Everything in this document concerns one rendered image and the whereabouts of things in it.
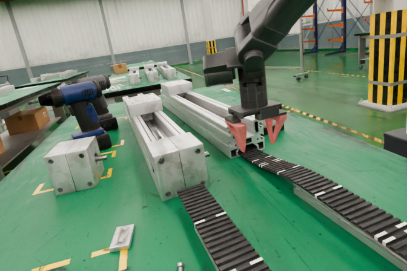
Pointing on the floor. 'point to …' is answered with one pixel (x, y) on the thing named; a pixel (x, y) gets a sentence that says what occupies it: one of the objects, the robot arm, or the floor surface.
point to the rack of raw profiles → (334, 24)
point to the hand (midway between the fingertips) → (257, 144)
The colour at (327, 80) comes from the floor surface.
